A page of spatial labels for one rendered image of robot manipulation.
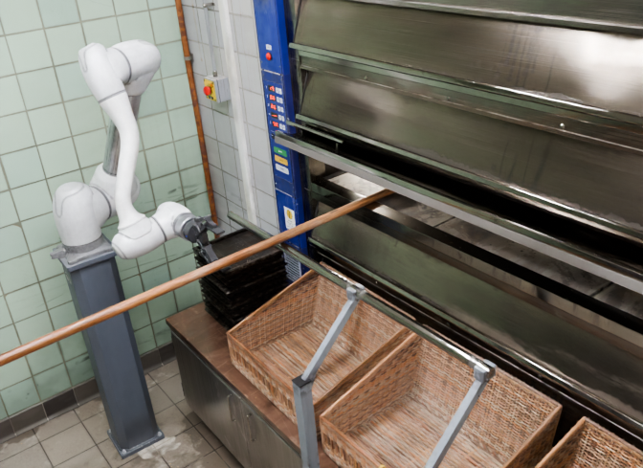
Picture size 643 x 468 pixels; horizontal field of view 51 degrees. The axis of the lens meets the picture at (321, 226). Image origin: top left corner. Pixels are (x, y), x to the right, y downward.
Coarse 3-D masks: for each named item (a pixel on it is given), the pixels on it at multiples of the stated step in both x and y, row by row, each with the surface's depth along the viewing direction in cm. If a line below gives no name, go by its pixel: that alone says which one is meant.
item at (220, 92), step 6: (204, 78) 291; (210, 78) 288; (216, 78) 287; (222, 78) 287; (216, 84) 286; (222, 84) 287; (228, 84) 289; (216, 90) 287; (222, 90) 288; (228, 90) 290; (210, 96) 292; (216, 96) 288; (222, 96) 289; (228, 96) 291
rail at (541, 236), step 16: (304, 144) 231; (352, 160) 212; (384, 176) 201; (432, 192) 186; (464, 208) 178; (512, 224) 167; (544, 240) 160; (560, 240) 157; (592, 256) 151; (624, 272) 145; (640, 272) 143
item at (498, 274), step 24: (336, 192) 252; (384, 216) 232; (408, 216) 230; (432, 240) 216; (456, 240) 213; (480, 264) 202; (504, 264) 198; (528, 288) 189; (552, 288) 185; (576, 312) 178; (600, 312) 173; (624, 312) 172; (624, 336) 168
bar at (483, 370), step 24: (240, 216) 241; (312, 264) 208; (360, 288) 193; (384, 312) 184; (336, 336) 195; (432, 336) 171; (312, 360) 194; (480, 360) 161; (312, 384) 196; (480, 384) 159; (312, 408) 197; (312, 432) 200; (456, 432) 160; (312, 456) 204; (432, 456) 159
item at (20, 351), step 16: (384, 192) 243; (352, 208) 235; (304, 224) 225; (320, 224) 228; (272, 240) 217; (240, 256) 211; (192, 272) 202; (208, 272) 204; (160, 288) 196; (176, 288) 199; (128, 304) 191; (80, 320) 184; (96, 320) 185; (48, 336) 179; (64, 336) 181; (16, 352) 174; (32, 352) 177
